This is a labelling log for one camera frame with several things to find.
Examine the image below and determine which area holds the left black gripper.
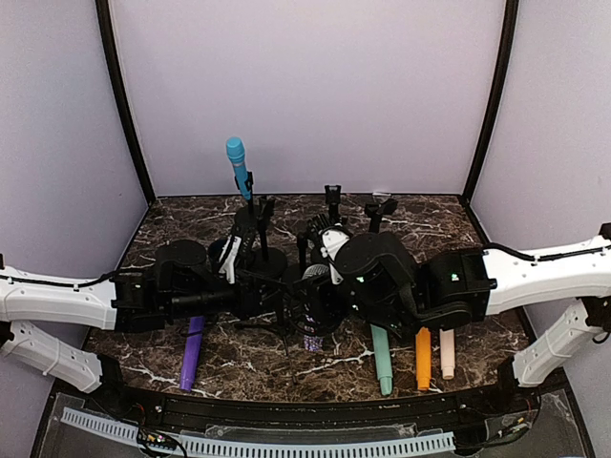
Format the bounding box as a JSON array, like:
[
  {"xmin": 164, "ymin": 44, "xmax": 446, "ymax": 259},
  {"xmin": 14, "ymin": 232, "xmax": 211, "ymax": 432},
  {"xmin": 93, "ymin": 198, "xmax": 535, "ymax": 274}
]
[{"xmin": 167, "ymin": 268, "xmax": 287, "ymax": 323}]

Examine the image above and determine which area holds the black round-base stand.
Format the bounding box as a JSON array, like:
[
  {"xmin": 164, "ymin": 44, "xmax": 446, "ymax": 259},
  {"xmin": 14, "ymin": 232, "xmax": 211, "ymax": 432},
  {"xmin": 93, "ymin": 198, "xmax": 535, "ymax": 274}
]
[
  {"xmin": 251, "ymin": 196, "xmax": 287, "ymax": 279},
  {"xmin": 365, "ymin": 198, "xmax": 398, "ymax": 234},
  {"xmin": 282, "ymin": 233, "xmax": 316, "ymax": 293},
  {"xmin": 325, "ymin": 184, "xmax": 347, "ymax": 224},
  {"xmin": 234, "ymin": 171, "xmax": 262, "ymax": 228}
]

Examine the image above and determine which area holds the silver glitter microphone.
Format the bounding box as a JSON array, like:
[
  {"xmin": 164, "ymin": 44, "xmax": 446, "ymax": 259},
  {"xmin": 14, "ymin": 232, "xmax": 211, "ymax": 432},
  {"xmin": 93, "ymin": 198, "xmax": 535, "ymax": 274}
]
[{"xmin": 302, "ymin": 263, "xmax": 329, "ymax": 352}]

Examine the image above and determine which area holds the black tripod shock-mount stand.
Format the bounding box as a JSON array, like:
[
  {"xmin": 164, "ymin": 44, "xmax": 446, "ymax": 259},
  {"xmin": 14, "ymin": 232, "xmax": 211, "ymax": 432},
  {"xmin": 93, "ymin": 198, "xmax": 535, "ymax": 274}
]
[{"xmin": 235, "ymin": 272, "xmax": 348, "ymax": 384}]

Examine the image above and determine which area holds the purple microphone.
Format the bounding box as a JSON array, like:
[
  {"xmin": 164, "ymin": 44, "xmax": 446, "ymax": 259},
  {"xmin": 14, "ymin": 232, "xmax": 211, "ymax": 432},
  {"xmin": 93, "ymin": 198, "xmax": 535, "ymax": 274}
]
[{"xmin": 179, "ymin": 316, "xmax": 205, "ymax": 391}]

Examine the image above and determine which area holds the mint green microphone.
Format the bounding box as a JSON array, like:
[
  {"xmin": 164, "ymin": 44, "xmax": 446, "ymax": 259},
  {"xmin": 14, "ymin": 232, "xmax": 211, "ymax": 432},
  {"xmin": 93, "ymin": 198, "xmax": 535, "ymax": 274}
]
[{"xmin": 370, "ymin": 324, "xmax": 393, "ymax": 396}]

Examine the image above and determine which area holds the teal blue microphone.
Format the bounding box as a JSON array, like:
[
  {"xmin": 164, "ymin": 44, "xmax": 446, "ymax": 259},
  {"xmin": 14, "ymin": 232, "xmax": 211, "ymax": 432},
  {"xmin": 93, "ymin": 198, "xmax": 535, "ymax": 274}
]
[{"xmin": 225, "ymin": 136, "xmax": 252, "ymax": 200}]

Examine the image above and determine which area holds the orange microphone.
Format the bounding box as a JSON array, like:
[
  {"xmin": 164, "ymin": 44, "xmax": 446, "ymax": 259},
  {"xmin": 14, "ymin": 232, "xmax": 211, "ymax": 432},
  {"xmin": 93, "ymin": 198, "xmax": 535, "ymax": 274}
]
[{"xmin": 415, "ymin": 327, "xmax": 432, "ymax": 391}]

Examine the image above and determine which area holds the pale pink microphone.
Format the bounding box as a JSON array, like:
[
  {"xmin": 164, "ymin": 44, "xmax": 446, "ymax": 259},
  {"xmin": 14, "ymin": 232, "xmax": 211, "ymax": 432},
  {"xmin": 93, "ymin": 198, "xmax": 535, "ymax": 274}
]
[{"xmin": 439, "ymin": 330, "xmax": 455, "ymax": 380}]

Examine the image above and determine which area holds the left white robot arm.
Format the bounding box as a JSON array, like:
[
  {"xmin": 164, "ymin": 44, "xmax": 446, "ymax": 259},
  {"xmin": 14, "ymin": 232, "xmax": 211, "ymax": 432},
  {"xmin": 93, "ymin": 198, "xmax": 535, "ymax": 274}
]
[{"xmin": 1, "ymin": 239, "xmax": 282, "ymax": 416}]

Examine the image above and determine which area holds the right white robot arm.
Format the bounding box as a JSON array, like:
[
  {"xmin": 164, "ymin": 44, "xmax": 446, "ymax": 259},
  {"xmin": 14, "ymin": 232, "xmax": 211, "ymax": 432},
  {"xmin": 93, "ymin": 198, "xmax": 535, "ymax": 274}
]
[{"xmin": 321, "ymin": 224, "xmax": 610, "ymax": 414}]

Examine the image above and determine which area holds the dark blue mug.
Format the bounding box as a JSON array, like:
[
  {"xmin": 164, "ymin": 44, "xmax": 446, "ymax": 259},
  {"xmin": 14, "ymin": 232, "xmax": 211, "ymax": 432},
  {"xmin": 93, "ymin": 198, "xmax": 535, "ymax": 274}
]
[{"xmin": 207, "ymin": 239, "xmax": 233, "ymax": 269}]

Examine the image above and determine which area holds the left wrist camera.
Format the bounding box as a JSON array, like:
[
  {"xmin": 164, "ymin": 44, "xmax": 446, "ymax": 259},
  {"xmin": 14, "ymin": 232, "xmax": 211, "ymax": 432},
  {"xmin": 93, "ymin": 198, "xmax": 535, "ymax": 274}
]
[{"xmin": 217, "ymin": 223, "xmax": 257, "ymax": 284}]

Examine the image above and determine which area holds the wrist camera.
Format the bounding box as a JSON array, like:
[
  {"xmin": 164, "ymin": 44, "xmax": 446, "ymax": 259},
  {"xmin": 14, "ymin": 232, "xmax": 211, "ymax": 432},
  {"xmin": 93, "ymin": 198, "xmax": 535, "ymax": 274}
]
[
  {"xmin": 306, "ymin": 214, "xmax": 352, "ymax": 285},
  {"xmin": 217, "ymin": 223, "xmax": 257, "ymax": 284}
]

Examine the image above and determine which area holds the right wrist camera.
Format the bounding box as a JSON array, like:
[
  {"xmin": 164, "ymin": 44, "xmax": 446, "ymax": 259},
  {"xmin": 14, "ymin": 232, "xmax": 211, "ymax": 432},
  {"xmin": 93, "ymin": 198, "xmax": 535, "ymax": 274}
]
[{"xmin": 306, "ymin": 214, "xmax": 352, "ymax": 285}]

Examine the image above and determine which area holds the white slotted cable duct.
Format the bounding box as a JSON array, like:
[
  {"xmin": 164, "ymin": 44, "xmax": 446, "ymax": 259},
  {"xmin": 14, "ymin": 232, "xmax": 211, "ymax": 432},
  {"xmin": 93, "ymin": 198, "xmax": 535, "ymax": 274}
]
[{"xmin": 60, "ymin": 407, "xmax": 455, "ymax": 457}]

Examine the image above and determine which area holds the black front rail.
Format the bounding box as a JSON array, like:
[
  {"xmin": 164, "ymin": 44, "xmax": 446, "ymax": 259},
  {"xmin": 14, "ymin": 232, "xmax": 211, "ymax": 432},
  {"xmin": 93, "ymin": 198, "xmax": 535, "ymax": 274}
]
[{"xmin": 88, "ymin": 385, "xmax": 541, "ymax": 431}]

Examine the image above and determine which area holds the left black corner post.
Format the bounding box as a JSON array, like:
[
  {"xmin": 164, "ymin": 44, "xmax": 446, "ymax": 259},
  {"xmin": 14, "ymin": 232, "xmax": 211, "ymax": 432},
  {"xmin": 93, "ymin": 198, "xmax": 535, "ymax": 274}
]
[{"xmin": 95, "ymin": 0, "xmax": 157, "ymax": 206}]

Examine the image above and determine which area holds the black corner post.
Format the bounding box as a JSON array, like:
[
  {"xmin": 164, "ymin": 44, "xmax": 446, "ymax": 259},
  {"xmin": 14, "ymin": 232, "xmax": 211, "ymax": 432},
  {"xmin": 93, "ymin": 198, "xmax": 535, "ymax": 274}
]
[
  {"xmin": 95, "ymin": 0, "xmax": 157, "ymax": 206},
  {"xmin": 460, "ymin": 0, "xmax": 519, "ymax": 207}
]

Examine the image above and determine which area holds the right black corner post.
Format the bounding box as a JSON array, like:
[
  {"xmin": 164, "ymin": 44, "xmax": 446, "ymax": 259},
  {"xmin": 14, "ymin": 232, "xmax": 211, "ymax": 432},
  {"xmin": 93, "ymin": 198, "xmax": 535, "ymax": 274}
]
[{"xmin": 460, "ymin": 0, "xmax": 519, "ymax": 207}]

